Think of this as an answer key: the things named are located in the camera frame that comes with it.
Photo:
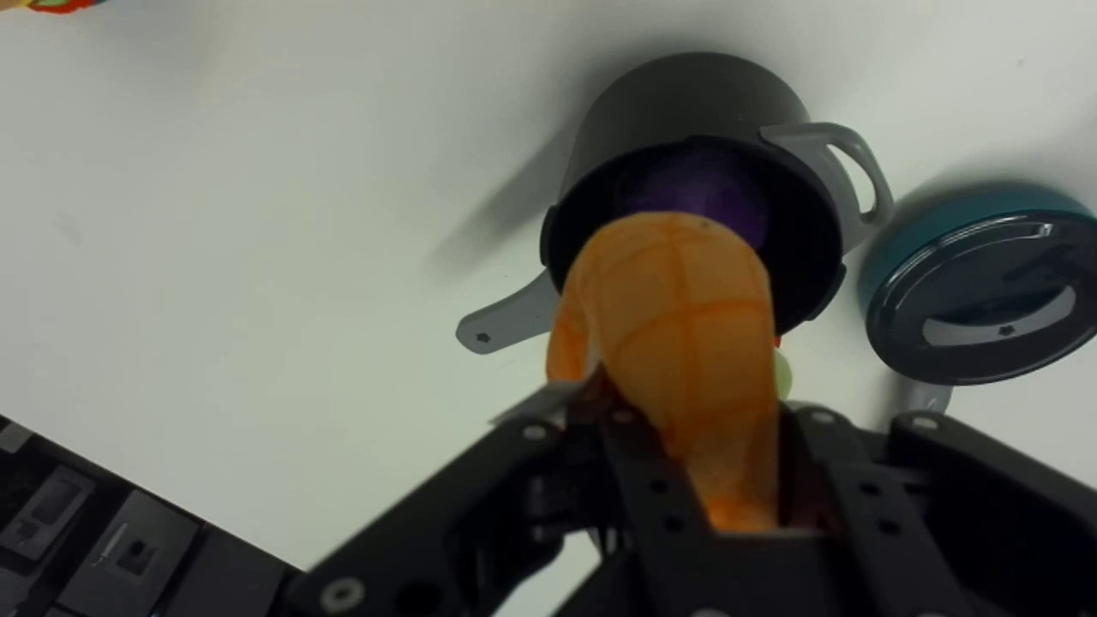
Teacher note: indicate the orange pineapple plushy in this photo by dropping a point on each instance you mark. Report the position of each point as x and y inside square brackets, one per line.
[686, 332]

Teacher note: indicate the red toy food piece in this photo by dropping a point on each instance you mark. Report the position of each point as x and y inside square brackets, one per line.
[57, 5]

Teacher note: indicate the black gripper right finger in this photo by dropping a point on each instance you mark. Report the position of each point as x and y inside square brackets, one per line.
[936, 516]

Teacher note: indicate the black labelled equipment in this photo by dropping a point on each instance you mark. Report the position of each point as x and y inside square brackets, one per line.
[102, 535]

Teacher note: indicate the purple toy in pot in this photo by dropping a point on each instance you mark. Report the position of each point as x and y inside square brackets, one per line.
[731, 192]

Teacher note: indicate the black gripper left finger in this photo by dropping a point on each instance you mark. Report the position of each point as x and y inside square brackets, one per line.
[549, 483]

